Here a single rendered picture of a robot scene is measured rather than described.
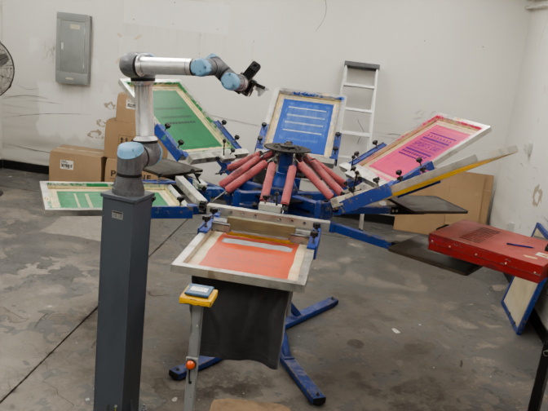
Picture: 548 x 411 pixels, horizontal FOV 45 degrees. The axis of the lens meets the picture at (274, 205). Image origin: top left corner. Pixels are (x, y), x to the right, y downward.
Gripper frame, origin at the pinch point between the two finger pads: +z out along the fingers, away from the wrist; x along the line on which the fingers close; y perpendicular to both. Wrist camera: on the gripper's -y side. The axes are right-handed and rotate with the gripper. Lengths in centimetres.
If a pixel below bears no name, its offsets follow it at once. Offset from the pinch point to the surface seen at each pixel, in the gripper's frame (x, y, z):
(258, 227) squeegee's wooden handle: 37, 64, 6
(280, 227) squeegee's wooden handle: 46, 58, 8
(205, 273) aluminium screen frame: 39, 74, -53
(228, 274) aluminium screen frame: 48, 69, -52
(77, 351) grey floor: -22, 201, 20
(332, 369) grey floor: 110, 138, 79
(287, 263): 62, 63, -16
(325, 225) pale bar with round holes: 63, 51, 35
